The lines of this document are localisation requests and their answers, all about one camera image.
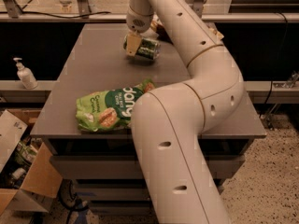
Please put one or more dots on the green soda can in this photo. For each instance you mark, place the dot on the green soda can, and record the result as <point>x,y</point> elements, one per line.
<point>148,48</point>

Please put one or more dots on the open cardboard box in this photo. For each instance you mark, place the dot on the open cardboard box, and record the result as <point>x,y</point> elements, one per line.
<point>28,180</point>

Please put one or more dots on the green dang chips bag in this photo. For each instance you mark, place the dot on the green dang chips bag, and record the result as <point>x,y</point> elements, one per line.
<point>103,111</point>

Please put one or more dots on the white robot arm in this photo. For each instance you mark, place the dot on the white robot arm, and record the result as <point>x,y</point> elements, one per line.
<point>167,121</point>

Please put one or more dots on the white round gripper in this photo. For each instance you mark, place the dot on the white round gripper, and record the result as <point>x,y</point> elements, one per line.
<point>139,21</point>

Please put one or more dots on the brown crumpled snack bag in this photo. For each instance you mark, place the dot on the brown crumpled snack bag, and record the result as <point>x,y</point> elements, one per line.
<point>158,28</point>

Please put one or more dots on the white pump lotion bottle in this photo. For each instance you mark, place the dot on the white pump lotion bottle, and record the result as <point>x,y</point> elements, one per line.
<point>25,75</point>

